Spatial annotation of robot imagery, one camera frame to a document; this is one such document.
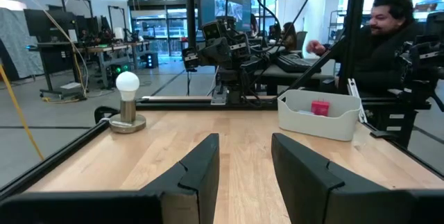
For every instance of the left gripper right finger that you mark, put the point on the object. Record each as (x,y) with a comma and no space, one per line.
(301,182)

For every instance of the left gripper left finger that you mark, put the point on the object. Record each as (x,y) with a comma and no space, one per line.
(197,182)

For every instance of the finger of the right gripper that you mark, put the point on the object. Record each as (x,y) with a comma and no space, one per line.
(219,52)
(191,59)

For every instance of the pink red wall charger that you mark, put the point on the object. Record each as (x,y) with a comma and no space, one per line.
(320,109)

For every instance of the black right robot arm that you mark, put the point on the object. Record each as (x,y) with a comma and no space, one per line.
(232,78)

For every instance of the person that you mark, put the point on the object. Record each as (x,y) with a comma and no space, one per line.
(255,24)
(289,36)
(374,54)

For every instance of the dark grey desk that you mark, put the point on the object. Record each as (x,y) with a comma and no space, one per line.
(277,75)

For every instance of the white plastic bin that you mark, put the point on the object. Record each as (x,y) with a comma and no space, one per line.
(312,127)

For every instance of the black keyboard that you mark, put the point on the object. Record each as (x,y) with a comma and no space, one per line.
(295,64)

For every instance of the white bulb brass lamp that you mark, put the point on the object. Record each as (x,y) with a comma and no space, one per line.
(127,85)

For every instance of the work desk with equipment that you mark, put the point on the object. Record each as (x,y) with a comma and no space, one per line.
(104,48)

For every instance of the black monitor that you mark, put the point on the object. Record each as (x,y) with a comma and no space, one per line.
(48,24)

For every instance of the grey tarp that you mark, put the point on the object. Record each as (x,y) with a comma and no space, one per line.
(17,43)

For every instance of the black aluminium table frame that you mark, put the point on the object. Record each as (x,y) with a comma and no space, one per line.
(354,26)

